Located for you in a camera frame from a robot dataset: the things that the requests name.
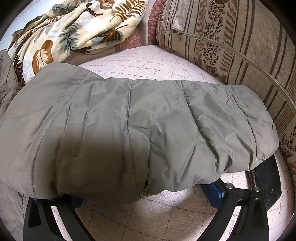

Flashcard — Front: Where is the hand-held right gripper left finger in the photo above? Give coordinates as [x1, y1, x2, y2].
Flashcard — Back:
[23, 195, 93, 241]

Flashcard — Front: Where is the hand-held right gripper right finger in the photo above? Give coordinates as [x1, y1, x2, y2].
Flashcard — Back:
[200, 181, 265, 241]

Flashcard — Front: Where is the grey quilted jacket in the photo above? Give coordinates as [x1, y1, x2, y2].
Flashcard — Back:
[0, 50, 280, 241]

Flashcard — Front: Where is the black smartphone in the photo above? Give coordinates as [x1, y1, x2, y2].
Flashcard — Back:
[251, 159, 283, 207]

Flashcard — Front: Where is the striped floral cushion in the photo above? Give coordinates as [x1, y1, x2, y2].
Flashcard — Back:
[156, 0, 296, 167]

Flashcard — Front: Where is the leaf print blanket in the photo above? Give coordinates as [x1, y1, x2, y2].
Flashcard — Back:
[7, 0, 149, 82]

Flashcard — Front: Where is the pink upholstered headboard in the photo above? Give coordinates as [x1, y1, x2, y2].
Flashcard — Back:
[114, 0, 167, 53]

